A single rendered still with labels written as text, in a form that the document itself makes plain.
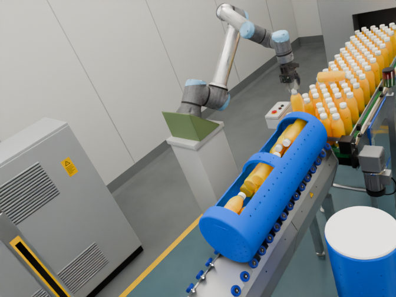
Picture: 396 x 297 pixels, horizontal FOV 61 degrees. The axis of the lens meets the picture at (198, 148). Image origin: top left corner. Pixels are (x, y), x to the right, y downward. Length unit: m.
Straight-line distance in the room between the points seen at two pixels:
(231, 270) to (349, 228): 0.55
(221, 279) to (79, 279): 1.76
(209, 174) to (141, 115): 2.24
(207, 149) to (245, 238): 1.09
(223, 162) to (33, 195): 1.42
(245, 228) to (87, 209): 1.76
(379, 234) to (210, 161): 1.31
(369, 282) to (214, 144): 1.38
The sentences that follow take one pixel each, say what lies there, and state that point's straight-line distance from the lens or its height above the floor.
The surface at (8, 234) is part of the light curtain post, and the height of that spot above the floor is 1.63.
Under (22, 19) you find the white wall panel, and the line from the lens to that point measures 4.00.
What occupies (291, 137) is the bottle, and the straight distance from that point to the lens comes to 1.90.
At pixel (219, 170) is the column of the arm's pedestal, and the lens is 2.54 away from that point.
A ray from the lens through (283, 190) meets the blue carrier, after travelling 1.64.
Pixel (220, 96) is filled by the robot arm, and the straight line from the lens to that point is 2.48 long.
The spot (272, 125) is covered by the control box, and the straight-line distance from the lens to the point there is 2.38.
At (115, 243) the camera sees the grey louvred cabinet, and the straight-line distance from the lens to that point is 3.20.
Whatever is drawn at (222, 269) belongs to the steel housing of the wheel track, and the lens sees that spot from 1.68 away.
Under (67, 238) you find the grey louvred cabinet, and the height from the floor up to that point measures 0.66.
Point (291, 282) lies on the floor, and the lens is 2.71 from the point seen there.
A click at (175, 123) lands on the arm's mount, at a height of 1.23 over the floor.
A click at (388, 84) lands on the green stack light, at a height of 1.18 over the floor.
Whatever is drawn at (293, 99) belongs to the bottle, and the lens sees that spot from 2.17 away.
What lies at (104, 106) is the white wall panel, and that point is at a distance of 4.27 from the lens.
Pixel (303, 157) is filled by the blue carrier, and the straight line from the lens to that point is 1.80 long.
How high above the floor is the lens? 2.18
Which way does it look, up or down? 28 degrees down
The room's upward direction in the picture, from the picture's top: 23 degrees counter-clockwise
